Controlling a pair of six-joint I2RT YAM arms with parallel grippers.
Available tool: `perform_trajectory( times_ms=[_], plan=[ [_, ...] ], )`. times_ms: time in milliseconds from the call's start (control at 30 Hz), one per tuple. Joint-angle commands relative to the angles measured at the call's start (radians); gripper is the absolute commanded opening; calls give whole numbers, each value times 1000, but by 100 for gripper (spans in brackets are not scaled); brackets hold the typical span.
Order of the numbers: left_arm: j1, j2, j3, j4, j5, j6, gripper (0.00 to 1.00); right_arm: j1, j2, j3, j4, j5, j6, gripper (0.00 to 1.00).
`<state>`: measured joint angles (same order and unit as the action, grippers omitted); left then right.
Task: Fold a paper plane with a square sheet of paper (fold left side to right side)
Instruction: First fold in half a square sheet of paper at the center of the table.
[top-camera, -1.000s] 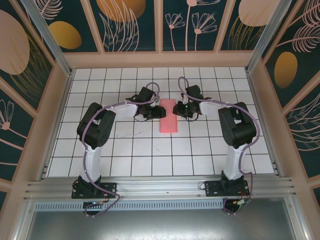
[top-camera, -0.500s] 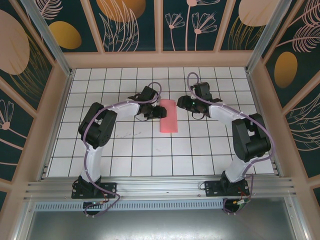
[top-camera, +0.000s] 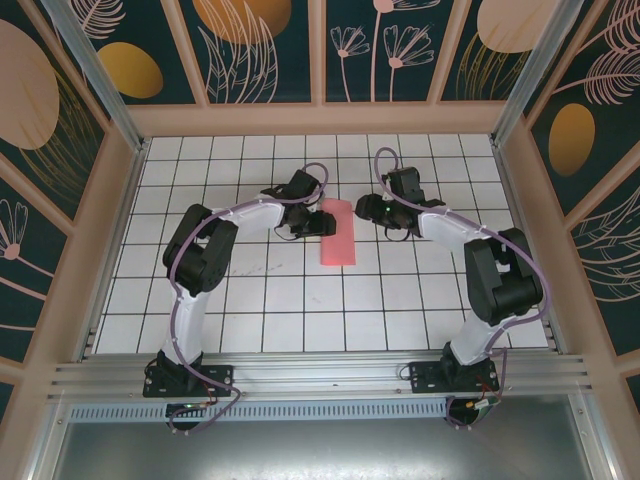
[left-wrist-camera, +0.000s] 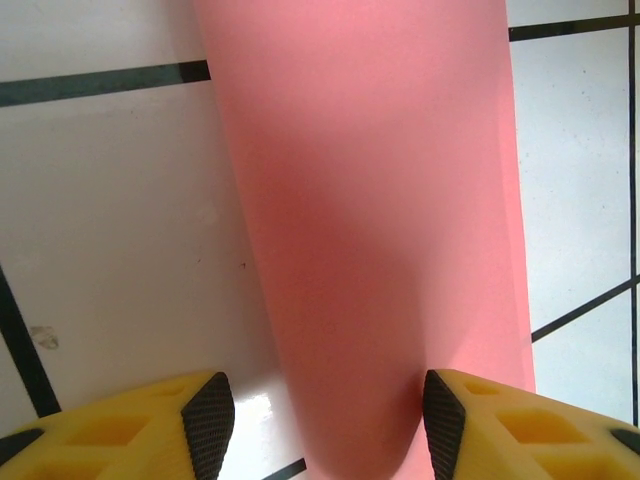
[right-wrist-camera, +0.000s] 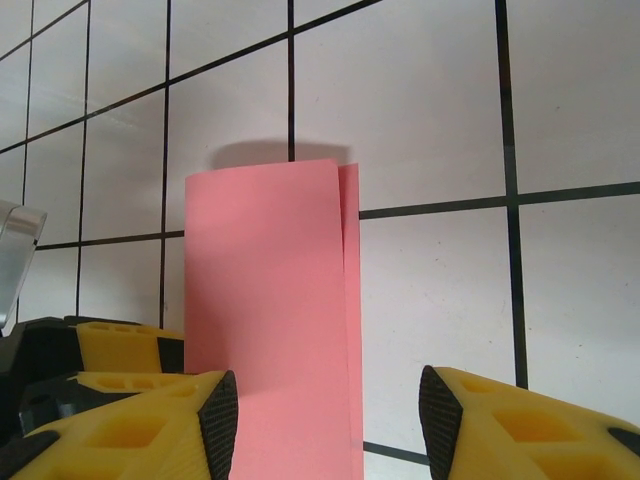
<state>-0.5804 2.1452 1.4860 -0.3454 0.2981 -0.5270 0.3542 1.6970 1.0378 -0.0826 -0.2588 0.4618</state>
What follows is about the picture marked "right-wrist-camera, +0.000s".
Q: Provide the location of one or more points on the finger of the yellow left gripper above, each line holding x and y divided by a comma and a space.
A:
125, 352
165, 382

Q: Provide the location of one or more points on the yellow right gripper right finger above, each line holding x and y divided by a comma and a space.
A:
525, 440

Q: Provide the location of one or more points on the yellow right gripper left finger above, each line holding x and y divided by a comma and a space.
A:
125, 440

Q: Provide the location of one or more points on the pink cloth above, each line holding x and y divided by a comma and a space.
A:
275, 275

